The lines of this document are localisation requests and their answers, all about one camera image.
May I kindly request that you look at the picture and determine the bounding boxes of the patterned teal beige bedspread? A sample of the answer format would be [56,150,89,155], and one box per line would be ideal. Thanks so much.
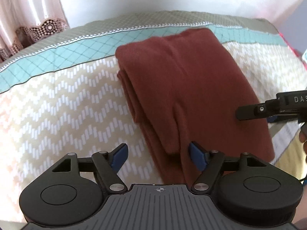
[1,11,306,226]

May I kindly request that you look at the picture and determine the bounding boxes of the maroon red sweater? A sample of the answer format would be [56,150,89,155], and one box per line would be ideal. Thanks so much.
[115,28,275,185]

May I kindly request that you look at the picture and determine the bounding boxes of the shiny pink lace curtain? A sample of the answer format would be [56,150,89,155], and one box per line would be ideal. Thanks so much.
[1,0,69,63]

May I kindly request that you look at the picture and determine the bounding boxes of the person's right hand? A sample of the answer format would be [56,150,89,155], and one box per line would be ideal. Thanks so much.
[299,122,307,155]

